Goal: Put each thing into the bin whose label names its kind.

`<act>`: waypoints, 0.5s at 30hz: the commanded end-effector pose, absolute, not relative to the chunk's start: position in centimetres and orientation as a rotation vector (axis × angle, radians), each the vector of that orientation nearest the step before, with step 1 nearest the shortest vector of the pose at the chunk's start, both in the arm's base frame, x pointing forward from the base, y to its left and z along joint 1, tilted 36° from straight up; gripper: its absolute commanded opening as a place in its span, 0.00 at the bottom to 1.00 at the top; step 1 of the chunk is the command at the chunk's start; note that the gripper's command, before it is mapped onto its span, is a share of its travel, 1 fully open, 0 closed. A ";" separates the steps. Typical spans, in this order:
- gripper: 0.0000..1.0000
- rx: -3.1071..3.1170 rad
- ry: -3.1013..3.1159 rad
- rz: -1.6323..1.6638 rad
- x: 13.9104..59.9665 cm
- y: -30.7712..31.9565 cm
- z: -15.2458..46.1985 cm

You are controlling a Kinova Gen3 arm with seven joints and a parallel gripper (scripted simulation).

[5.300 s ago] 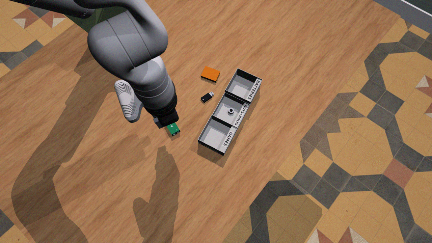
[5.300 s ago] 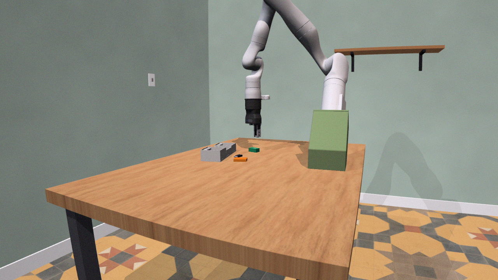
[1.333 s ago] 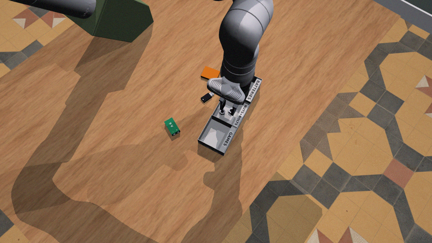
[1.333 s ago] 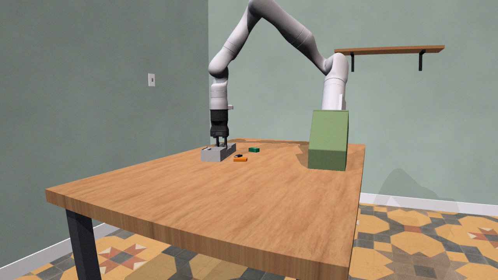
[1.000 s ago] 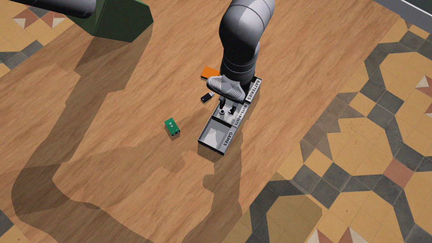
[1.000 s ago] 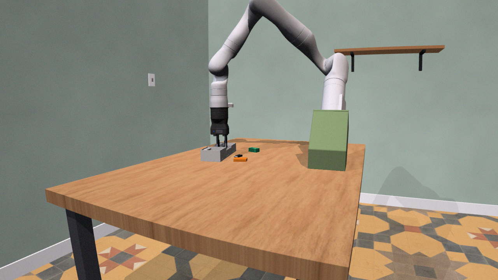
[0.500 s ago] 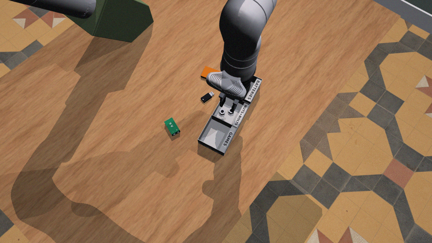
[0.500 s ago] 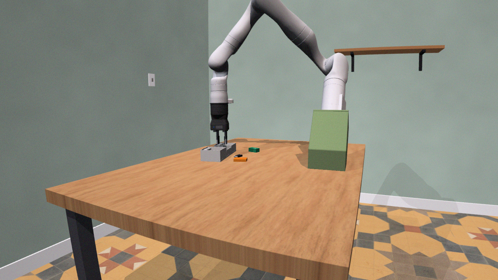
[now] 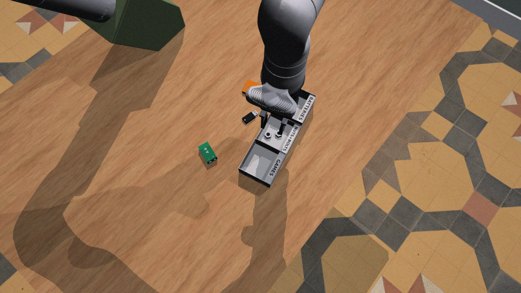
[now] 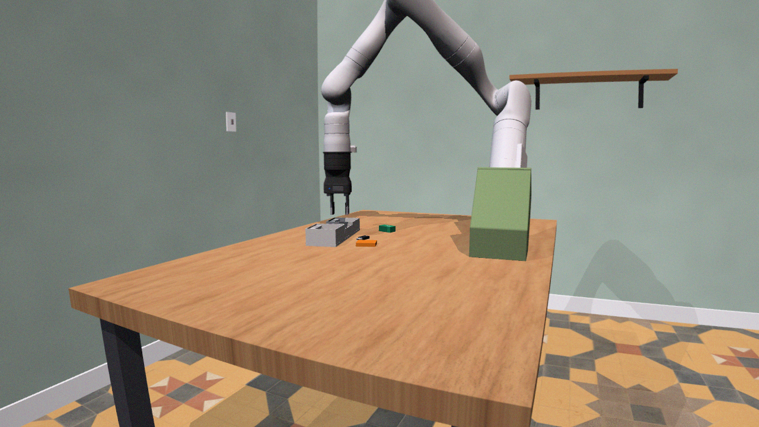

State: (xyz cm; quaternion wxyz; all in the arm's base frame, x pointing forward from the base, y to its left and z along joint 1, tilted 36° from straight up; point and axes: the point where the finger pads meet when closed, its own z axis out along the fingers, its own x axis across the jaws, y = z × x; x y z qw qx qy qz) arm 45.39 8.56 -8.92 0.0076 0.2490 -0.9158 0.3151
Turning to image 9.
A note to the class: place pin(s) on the orange flat rectangular block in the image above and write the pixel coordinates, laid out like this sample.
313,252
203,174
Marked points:
248,84

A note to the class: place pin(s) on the black usb stick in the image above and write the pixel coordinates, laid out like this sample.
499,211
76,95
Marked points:
249,117

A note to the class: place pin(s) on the green nine-volt battery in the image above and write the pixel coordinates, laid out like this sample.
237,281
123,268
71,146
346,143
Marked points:
207,152

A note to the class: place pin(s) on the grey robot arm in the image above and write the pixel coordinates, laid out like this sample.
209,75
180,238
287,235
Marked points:
284,26

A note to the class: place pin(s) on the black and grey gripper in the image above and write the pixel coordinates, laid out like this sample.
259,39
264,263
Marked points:
277,95

